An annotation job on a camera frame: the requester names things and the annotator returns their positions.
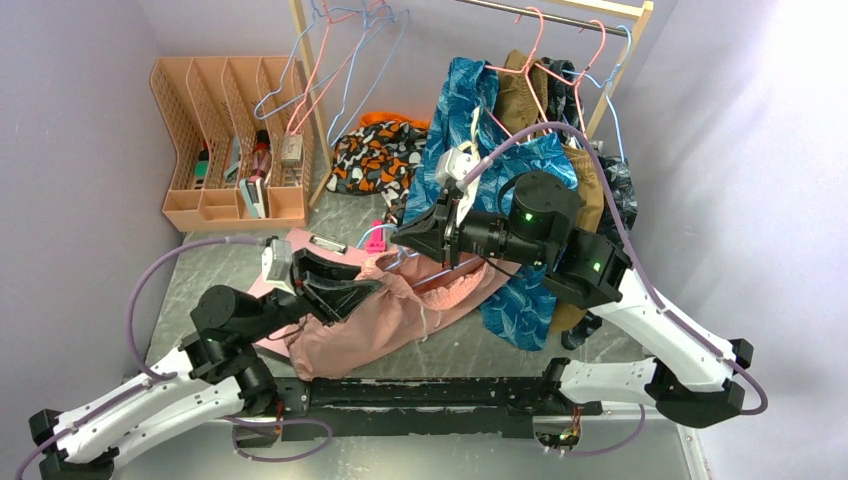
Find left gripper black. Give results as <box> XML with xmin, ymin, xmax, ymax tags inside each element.
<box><xmin>244</xmin><ymin>246</ymin><xmax>384</xmax><ymax>341</ymax></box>

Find light blue wire hanger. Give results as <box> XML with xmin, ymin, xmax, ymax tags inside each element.
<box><xmin>356</xmin><ymin>223</ymin><xmax>482</xmax><ymax>287</ymax></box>

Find pink shorts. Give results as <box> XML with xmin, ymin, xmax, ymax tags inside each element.
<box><xmin>283</xmin><ymin>253</ymin><xmax>518</xmax><ymax>380</ymax></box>

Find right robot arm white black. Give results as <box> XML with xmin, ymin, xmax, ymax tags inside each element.
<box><xmin>392</xmin><ymin>171</ymin><xmax>753</xmax><ymax>428</ymax></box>

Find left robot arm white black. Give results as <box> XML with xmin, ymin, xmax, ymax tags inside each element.
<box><xmin>29</xmin><ymin>249</ymin><xmax>382</xmax><ymax>479</ymax></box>

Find orange camouflage shorts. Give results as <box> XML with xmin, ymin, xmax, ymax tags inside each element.
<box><xmin>325</xmin><ymin>112</ymin><xmax>430</xmax><ymax>224</ymax></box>

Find blue shark print shorts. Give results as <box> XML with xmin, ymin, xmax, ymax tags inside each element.
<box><xmin>403</xmin><ymin>57</ymin><xmax>578</xmax><ymax>351</ymax></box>

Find brown shorts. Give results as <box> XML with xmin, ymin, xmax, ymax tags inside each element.
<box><xmin>493</xmin><ymin>48</ymin><xmax>605</xmax><ymax>335</ymax></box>

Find dark grey patterned shorts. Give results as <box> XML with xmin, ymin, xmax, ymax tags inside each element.
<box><xmin>546</xmin><ymin>78</ymin><xmax>638</xmax><ymax>350</ymax></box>

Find pink hanger with blue shorts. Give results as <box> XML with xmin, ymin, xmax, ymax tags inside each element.
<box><xmin>485</xmin><ymin>6</ymin><xmax>548</xmax><ymax>135</ymax></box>

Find pink hanger with brown shorts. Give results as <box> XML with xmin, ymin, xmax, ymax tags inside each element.
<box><xmin>532</xmin><ymin>19</ymin><xmax>607</xmax><ymax>138</ymax></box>

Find pink hanger on left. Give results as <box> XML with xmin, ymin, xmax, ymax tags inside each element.
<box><xmin>289</xmin><ymin>1</ymin><xmax>394</xmax><ymax>141</ymax></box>

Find blue hanger with grey shorts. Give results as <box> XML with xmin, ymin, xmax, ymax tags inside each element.
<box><xmin>561</xmin><ymin>25</ymin><xmax>634</xmax><ymax>164</ymax></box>

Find pink flat board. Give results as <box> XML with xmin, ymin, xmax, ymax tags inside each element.
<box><xmin>248</xmin><ymin>229</ymin><xmax>363</xmax><ymax>359</ymax></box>

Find peach plastic file organizer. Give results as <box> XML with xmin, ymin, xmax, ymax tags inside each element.
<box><xmin>150</xmin><ymin>56</ymin><xmax>316</xmax><ymax>232</ymax></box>

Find wooden clothes rack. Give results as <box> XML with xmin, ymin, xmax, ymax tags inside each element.
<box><xmin>289</xmin><ymin>1</ymin><xmax>654</xmax><ymax>207</ymax></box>

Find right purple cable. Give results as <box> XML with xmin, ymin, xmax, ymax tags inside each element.
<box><xmin>457</xmin><ymin>121</ymin><xmax>770</xmax><ymax>416</ymax></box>

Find purple cable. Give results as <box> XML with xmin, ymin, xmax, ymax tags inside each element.
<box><xmin>457</xmin><ymin>121</ymin><xmax>770</xmax><ymax>416</ymax></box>
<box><xmin>14</xmin><ymin>237</ymin><xmax>273</xmax><ymax>480</ymax></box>

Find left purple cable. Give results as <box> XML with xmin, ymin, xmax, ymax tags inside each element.
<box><xmin>14</xmin><ymin>237</ymin><xmax>273</xmax><ymax>480</ymax></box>

